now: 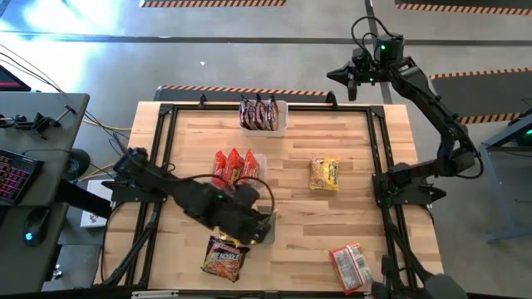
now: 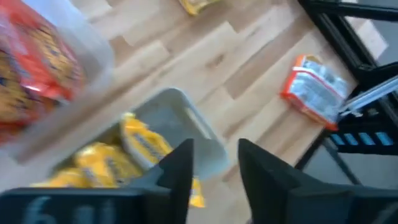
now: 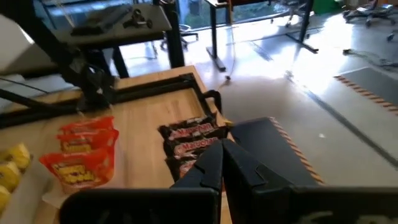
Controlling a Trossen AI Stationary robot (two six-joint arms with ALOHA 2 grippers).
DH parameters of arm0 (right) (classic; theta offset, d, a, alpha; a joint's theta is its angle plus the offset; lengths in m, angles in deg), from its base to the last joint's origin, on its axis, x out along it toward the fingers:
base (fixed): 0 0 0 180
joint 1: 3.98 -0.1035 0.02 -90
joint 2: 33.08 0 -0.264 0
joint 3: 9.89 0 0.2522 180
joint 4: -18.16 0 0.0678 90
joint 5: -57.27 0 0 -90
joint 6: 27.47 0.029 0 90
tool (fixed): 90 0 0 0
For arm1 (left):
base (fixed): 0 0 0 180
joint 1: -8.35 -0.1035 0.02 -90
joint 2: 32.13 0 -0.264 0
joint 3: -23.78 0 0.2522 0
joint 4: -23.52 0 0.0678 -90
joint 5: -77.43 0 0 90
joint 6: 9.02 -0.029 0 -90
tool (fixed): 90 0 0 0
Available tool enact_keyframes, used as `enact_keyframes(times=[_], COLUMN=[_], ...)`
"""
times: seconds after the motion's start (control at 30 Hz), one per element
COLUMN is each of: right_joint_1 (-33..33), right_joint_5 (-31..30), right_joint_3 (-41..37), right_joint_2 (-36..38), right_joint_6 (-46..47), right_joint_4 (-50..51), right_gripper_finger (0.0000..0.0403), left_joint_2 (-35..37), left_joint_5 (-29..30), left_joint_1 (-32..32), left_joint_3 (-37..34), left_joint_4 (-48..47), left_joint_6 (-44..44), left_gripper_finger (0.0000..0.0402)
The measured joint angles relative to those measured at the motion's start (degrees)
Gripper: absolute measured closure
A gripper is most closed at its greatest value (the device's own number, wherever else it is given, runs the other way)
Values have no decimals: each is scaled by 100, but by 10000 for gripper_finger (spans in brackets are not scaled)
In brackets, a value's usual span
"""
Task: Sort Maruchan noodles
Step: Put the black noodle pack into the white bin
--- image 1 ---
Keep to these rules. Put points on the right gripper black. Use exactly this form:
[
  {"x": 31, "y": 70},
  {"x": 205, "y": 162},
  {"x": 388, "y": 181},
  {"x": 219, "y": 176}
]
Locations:
[{"x": 372, "y": 71}]

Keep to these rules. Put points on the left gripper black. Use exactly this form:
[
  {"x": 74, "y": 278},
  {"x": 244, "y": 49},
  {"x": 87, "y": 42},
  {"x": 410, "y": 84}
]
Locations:
[{"x": 253, "y": 228}]

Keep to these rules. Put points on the grey plastic bin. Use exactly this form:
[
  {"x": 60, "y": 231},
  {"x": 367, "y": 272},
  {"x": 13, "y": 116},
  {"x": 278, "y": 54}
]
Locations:
[{"x": 274, "y": 228}]

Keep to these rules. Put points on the dark brown noodle pack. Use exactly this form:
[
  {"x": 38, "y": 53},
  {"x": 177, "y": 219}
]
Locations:
[
  {"x": 272, "y": 115},
  {"x": 224, "y": 259},
  {"x": 260, "y": 115},
  {"x": 247, "y": 114}
]

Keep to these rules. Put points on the red orange noodle pack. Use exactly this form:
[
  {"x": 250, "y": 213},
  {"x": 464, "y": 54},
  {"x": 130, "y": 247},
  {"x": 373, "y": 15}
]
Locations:
[
  {"x": 219, "y": 166},
  {"x": 250, "y": 164},
  {"x": 233, "y": 166},
  {"x": 351, "y": 268}
]

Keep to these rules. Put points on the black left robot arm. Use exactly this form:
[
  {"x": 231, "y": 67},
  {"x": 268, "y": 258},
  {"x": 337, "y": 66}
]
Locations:
[{"x": 191, "y": 195}]

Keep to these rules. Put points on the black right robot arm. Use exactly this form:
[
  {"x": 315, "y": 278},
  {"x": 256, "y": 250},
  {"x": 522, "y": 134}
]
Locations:
[{"x": 428, "y": 104}]

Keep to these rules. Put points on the clear plastic bin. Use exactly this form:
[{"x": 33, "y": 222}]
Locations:
[{"x": 262, "y": 166}]

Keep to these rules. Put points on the white translucent plastic bin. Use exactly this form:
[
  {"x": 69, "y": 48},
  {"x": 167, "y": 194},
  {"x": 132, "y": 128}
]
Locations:
[{"x": 284, "y": 120}]

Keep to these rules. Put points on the black hazard-striped floor mat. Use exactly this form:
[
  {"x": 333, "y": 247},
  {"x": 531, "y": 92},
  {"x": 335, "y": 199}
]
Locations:
[
  {"x": 457, "y": 6},
  {"x": 232, "y": 96},
  {"x": 208, "y": 3},
  {"x": 478, "y": 95}
]

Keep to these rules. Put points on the grey metal cart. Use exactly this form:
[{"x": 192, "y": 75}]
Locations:
[{"x": 486, "y": 146}]

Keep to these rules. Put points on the white box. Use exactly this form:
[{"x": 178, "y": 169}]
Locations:
[{"x": 93, "y": 220}]

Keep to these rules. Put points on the black flat bar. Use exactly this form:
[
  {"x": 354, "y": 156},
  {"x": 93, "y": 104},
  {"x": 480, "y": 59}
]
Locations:
[{"x": 83, "y": 199}]

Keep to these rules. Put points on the black device green light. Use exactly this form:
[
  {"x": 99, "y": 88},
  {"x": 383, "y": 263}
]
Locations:
[{"x": 524, "y": 133}]

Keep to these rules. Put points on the black round object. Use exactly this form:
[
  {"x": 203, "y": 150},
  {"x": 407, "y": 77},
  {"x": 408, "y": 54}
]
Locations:
[{"x": 81, "y": 164}]

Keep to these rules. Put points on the small silver caster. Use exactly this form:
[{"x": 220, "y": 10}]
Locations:
[{"x": 57, "y": 273}]

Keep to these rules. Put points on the black computer mouse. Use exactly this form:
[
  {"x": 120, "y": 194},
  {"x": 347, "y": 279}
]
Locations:
[{"x": 35, "y": 226}]

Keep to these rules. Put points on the black desk clamp tool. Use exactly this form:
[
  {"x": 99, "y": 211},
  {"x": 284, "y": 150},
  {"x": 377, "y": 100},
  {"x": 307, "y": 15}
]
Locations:
[{"x": 37, "y": 123}]

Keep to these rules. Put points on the black backlit keyboard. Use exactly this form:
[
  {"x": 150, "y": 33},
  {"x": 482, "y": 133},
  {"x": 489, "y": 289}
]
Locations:
[{"x": 14, "y": 178}]

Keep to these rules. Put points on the grey desk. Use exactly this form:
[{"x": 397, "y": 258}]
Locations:
[{"x": 25, "y": 99}]

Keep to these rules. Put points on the black monitor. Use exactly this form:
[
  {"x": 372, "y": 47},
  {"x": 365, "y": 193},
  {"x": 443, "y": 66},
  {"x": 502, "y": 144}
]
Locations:
[{"x": 12, "y": 81}]

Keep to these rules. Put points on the black frame clamp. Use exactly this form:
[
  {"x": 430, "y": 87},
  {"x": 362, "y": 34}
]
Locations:
[
  {"x": 202, "y": 99},
  {"x": 331, "y": 97}
]

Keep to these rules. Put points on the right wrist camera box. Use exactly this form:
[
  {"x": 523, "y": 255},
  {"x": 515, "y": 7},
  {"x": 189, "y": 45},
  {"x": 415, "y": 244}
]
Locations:
[{"x": 361, "y": 58}]

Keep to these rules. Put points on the silver bracket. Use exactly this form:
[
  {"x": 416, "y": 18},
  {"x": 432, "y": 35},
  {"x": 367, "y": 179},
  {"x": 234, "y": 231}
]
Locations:
[{"x": 154, "y": 295}]

